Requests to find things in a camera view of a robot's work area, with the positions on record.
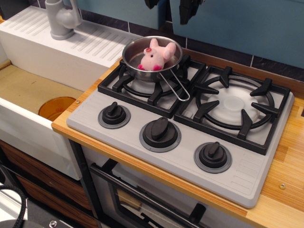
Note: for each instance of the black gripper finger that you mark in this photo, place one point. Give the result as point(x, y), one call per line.
point(151, 3)
point(188, 9)

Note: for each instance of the pink stuffed pig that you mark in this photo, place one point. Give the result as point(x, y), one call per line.
point(155, 56)

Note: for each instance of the stainless steel pan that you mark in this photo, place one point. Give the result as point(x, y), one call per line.
point(133, 53)

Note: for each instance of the black left stove knob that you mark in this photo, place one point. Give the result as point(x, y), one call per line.
point(114, 116)

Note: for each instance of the black stove knob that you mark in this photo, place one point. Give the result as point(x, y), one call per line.
point(212, 157)
point(160, 135)
point(114, 116)

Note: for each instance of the grey toy stove top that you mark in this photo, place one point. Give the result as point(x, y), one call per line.
point(241, 183)

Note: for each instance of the black middle stove knob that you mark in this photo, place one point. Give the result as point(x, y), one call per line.
point(160, 135)

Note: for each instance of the black right stove knob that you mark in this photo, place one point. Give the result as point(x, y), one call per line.
point(212, 157)

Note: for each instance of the grey toy faucet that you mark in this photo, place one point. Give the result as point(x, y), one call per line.
point(62, 21)

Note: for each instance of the black left burner grate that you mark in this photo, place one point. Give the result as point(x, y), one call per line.
point(151, 97)

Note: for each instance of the black burner grate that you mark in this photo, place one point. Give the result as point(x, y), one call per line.
point(151, 97)
point(239, 109)

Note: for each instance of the black right burner grate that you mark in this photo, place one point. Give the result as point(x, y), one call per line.
point(239, 109)

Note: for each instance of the white sink unit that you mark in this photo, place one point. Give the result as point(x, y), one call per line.
point(40, 68)

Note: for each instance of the orange plastic bowl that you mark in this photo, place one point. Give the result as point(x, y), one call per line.
point(53, 108)

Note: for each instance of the white oven door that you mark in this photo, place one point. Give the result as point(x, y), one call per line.
point(135, 214)

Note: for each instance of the wooden drawer front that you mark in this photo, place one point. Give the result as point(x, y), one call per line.
point(56, 192)

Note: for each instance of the black oven door handle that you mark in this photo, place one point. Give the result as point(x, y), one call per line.
point(105, 172)

